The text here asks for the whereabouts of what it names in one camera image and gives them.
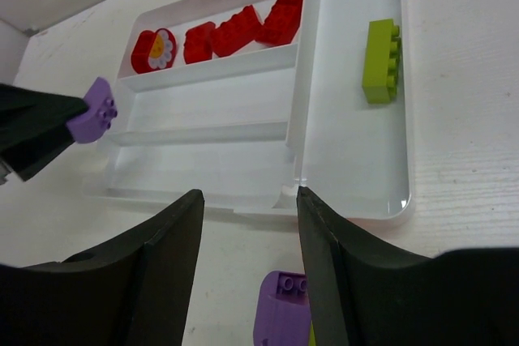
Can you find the green lego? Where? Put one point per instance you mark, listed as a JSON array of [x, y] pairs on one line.
[[311, 338]]

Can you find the small purple lego brick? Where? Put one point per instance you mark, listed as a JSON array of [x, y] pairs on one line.
[[91, 125]]

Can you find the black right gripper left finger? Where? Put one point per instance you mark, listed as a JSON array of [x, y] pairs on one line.
[[133, 289]]

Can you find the red curved lego brick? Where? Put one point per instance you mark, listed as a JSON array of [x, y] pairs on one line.
[[281, 24]]

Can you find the red flower lego brick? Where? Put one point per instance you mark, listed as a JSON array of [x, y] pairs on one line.
[[153, 51]]

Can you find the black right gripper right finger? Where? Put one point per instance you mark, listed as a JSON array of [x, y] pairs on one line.
[[365, 291]]

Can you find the white divided sorting tray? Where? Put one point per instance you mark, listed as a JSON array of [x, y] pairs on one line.
[[250, 129]]

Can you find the red square lego brick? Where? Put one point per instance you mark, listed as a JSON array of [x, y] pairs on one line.
[[197, 46]]

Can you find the long green lego brick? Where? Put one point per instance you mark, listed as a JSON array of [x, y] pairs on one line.
[[382, 60]]

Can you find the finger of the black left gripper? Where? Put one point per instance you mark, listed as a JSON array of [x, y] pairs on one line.
[[33, 129]]

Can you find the large purple rounded lego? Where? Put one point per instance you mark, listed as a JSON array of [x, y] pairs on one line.
[[283, 315]]

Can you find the red long lego brick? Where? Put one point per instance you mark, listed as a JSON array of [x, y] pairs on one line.
[[236, 32]]

